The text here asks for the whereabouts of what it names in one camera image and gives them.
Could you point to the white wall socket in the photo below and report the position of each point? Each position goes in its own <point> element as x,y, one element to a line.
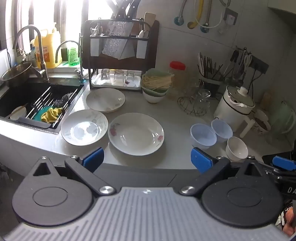
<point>231,16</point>

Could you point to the white bowl under colander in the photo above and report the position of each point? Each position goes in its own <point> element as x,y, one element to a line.
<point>153,99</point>

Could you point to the green dish soap bottle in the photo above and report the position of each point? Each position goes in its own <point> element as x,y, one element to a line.
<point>74,54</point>

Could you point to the black kitchen sink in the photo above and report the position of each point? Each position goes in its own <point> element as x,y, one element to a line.
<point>25,95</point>

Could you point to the small steel faucet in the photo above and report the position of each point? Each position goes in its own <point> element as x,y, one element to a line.
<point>79,58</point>

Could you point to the white bowl with chopsticks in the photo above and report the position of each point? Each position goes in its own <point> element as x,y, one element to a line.
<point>19,113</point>

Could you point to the steel sink drain rack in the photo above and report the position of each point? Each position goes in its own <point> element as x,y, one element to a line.
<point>44,97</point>

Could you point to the green translucent pitcher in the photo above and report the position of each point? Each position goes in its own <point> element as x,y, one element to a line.
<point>283,118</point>

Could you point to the white bowl brown residue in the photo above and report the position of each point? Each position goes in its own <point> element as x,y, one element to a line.
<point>262,121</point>

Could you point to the small white ceramic bowl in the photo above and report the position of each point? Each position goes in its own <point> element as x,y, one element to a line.
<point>237,149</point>

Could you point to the black dish rack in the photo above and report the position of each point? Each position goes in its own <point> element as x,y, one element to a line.
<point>86,41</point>

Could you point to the white plate faint leaf print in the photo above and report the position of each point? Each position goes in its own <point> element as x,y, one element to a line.
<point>105,99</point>

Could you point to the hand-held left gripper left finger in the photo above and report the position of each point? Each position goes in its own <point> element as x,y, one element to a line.
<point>93,159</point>

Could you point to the metal pan by sink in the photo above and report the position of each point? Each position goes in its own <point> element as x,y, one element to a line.
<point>16,73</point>

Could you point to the clear glass cup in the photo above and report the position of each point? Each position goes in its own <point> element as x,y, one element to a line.
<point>204,97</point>

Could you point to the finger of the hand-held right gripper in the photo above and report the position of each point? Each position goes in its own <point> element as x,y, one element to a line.
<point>283,162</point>

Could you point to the black wall hook rail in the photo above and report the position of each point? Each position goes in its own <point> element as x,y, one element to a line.
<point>260,63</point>

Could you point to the tall steel faucet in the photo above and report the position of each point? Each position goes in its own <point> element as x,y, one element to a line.
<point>39,41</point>

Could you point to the patterned grey cutting board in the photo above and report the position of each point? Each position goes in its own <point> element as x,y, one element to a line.
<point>114,38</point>

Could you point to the wooden spatula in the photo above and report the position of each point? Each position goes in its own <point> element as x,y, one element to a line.
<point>150,18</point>

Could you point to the yellow dish cloth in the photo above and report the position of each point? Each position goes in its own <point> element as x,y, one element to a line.
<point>51,114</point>

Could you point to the steel wool scrubber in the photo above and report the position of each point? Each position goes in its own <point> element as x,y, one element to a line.
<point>62,100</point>

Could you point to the white drip tray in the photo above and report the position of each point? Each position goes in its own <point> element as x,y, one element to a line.
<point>97,83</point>

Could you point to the white electric cooking pot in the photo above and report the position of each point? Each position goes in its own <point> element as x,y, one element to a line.
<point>227,113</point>

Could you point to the white plate grey leaves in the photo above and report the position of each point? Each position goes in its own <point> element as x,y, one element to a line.
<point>83,128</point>

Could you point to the yellow detergent jug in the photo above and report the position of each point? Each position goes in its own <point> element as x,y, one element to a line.
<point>49,48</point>

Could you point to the white utensil cup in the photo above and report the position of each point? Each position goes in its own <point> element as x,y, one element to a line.
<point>142,48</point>
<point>95,46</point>

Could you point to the green colander with noodles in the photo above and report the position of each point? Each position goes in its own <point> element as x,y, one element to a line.
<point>156,81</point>

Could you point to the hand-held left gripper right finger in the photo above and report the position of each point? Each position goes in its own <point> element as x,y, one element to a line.
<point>200,160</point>

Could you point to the upturned drinking glass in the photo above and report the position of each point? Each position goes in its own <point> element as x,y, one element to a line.
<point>118,75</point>
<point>130,77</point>
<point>105,74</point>

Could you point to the pale blue plastic bowl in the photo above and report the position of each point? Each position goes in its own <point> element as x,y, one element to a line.
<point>222,129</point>
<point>203,137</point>

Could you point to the person's right hand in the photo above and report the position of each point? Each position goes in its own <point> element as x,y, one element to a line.
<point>289,228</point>

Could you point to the white plate pink flowers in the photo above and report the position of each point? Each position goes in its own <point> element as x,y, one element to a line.
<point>135,135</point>

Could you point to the dark chopstick holder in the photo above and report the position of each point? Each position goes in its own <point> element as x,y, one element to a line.
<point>211,82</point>

